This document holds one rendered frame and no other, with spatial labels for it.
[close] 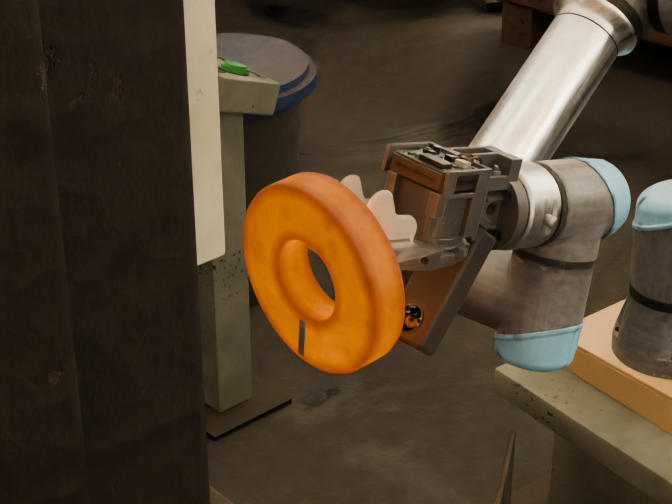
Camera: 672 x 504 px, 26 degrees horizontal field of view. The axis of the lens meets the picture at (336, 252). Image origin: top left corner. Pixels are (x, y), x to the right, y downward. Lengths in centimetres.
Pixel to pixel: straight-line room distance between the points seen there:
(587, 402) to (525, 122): 57
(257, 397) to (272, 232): 130
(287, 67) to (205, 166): 193
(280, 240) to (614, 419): 86
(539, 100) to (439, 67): 228
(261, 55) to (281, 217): 152
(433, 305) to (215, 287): 108
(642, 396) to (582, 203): 64
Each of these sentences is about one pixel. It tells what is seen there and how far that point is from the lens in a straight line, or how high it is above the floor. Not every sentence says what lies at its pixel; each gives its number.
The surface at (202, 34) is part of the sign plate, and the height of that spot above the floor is 117.
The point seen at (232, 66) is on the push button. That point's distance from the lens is 208.
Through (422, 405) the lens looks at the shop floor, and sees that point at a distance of 241.
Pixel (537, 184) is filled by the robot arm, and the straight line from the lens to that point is 124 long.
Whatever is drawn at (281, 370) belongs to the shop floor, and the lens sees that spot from 249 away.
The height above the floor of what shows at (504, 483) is 72.
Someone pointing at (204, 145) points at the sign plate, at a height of 112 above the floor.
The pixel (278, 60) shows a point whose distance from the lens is 259.
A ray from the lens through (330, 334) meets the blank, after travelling 111.
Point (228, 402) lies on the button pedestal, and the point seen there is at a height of 2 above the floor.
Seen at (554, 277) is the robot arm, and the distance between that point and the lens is 131.
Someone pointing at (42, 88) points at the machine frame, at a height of 118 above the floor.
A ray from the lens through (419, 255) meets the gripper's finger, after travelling 113.
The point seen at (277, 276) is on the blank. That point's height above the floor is 81.
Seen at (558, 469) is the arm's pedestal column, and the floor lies 15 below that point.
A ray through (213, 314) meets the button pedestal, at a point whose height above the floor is 20.
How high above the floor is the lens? 138
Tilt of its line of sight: 29 degrees down
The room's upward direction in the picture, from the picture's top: straight up
